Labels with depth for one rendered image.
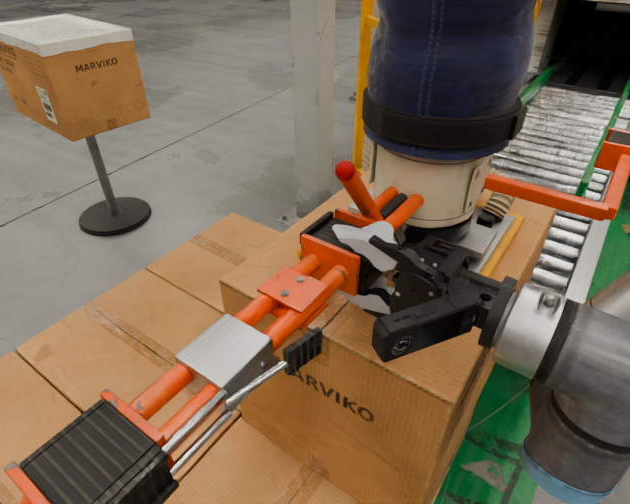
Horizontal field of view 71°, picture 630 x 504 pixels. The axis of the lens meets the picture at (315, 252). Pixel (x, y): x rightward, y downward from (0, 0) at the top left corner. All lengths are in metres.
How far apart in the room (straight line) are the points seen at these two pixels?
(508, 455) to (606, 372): 1.27
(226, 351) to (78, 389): 0.80
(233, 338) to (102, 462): 0.15
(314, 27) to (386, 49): 1.52
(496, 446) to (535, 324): 1.28
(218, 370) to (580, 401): 0.34
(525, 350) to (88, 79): 2.07
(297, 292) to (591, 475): 0.35
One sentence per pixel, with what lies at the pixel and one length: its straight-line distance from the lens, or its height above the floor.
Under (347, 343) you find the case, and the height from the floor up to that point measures 0.95.
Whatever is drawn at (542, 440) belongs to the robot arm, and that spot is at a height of 0.97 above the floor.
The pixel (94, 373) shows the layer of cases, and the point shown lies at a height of 0.54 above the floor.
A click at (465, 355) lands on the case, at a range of 0.64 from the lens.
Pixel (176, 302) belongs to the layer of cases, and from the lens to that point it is 1.32.
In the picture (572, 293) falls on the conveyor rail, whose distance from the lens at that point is 1.40.
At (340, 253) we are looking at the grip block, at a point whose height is 1.10.
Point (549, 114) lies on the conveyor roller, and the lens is 2.85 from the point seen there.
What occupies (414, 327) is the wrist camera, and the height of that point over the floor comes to 1.09.
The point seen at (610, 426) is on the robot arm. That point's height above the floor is 1.05.
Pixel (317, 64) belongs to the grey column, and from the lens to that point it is 2.17.
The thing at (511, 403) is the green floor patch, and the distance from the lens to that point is 1.85.
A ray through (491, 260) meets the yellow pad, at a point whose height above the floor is 0.97.
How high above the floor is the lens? 1.42
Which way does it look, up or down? 37 degrees down
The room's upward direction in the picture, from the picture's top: straight up
